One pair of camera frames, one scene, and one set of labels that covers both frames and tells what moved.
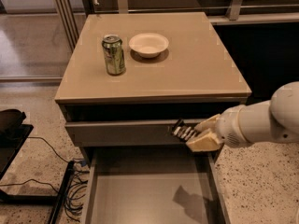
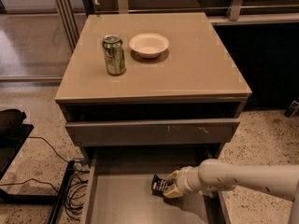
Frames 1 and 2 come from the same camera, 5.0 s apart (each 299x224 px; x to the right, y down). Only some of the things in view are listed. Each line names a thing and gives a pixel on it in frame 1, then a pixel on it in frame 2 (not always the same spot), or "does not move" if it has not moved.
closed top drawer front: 137,133 does not move
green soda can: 114,56 does not move
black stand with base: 12,133 does not move
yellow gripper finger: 205,143 to 173,192
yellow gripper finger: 208,123 to 173,176
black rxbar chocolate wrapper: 183,130 to 160,186
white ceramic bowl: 149,45 does not move
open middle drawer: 153,185 does not move
